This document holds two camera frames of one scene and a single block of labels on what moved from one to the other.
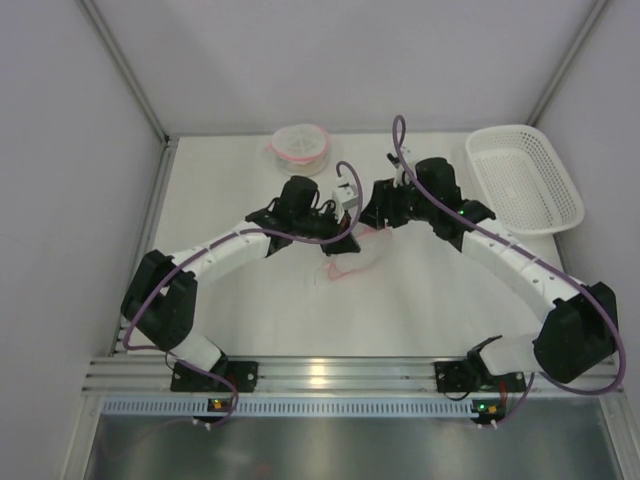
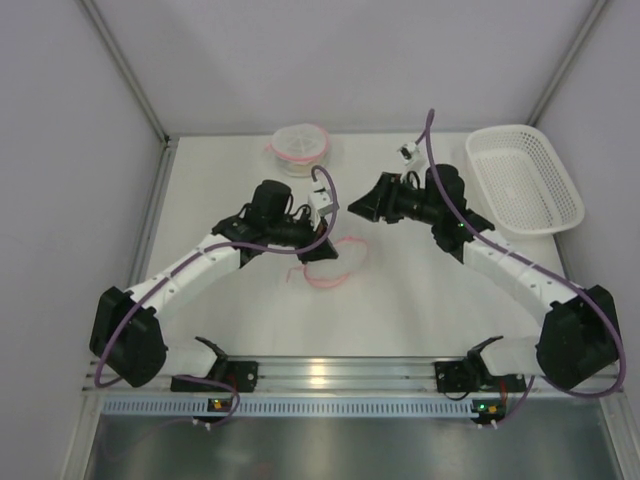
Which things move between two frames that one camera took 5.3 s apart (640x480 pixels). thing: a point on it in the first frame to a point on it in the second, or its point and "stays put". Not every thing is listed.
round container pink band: x=300 y=149 stays put
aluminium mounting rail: x=325 y=378 stays put
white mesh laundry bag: x=373 y=242 to x=352 y=253
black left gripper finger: x=344 y=245 to x=323 y=251
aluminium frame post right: x=589 y=21 stays put
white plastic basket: x=523 y=180 stays put
